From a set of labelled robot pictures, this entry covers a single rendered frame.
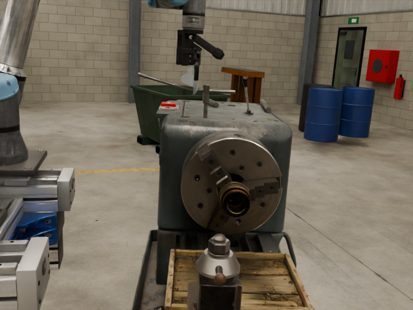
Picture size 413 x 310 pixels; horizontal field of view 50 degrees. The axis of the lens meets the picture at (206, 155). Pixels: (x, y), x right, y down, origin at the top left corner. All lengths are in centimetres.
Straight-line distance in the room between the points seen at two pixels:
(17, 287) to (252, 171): 77
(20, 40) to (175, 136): 55
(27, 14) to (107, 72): 983
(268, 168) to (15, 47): 82
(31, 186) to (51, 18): 991
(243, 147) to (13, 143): 65
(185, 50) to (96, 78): 975
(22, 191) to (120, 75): 1003
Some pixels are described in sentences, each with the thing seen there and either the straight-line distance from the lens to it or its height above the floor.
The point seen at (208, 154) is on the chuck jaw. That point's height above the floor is 119.
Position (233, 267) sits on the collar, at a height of 113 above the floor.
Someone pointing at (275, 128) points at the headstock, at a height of 124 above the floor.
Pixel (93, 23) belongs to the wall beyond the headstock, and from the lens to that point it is 1116.
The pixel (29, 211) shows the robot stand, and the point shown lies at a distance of 132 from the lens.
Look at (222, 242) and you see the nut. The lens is 77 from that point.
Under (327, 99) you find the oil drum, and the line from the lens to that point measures 762.
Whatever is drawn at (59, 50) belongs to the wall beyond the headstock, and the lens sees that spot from 1112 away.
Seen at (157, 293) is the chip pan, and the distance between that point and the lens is 183.
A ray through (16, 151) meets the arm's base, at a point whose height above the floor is 119.
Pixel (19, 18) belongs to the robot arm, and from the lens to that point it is 141.
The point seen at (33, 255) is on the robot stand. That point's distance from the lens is 87.
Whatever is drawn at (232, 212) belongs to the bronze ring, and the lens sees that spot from 123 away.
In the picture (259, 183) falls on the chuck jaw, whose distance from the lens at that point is 132.
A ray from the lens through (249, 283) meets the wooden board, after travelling 124.
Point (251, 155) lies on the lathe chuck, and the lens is 133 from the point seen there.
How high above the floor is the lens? 150
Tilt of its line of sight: 14 degrees down
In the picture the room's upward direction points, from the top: 3 degrees clockwise
